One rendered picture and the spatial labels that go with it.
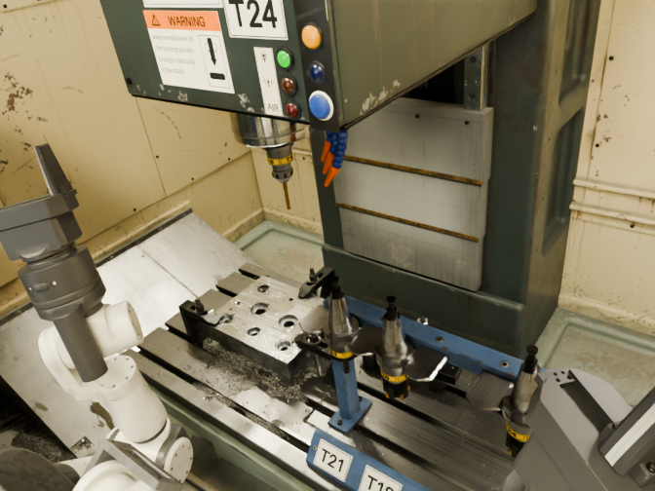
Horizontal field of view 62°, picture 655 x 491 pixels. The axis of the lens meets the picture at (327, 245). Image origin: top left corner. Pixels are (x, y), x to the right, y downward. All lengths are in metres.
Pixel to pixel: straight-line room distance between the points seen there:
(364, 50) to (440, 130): 0.70
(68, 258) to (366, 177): 0.98
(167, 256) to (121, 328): 1.36
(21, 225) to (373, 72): 0.47
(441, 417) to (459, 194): 0.55
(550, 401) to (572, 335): 1.60
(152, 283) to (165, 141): 0.53
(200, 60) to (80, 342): 0.40
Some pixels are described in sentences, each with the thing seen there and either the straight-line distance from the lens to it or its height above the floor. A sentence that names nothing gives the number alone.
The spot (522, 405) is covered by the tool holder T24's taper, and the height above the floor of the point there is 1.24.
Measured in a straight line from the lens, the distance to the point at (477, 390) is 0.88.
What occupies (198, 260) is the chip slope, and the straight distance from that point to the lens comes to 2.12.
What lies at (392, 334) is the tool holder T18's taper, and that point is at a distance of 0.88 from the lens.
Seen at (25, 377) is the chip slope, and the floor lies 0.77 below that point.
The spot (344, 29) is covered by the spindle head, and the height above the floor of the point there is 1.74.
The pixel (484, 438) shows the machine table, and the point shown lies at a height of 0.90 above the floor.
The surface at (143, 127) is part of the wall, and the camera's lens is 2.10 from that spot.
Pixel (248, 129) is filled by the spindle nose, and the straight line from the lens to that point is 0.99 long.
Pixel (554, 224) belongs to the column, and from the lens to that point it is 1.77.
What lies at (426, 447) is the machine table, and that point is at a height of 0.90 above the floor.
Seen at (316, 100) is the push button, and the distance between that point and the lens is 0.67.
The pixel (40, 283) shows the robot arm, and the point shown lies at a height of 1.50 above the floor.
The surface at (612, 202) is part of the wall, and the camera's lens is 1.75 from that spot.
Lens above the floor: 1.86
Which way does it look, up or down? 32 degrees down
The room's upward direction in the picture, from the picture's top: 8 degrees counter-clockwise
